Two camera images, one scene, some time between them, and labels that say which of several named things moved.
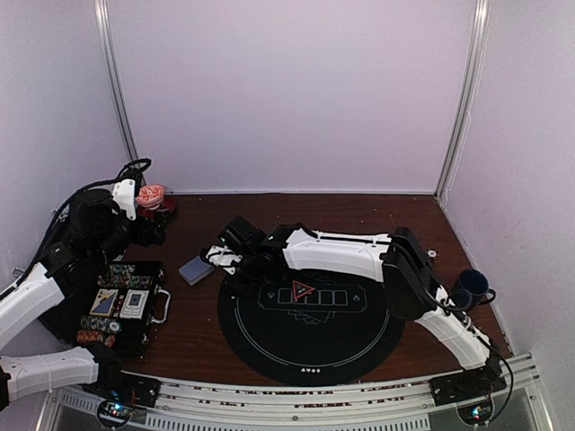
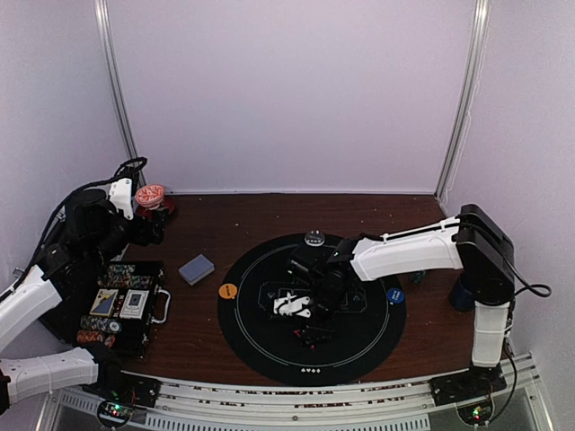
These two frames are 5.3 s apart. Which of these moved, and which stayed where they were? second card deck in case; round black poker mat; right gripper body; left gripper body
Moved: right gripper body
Stayed: left gripper body; round black poker mat; second card deck in case
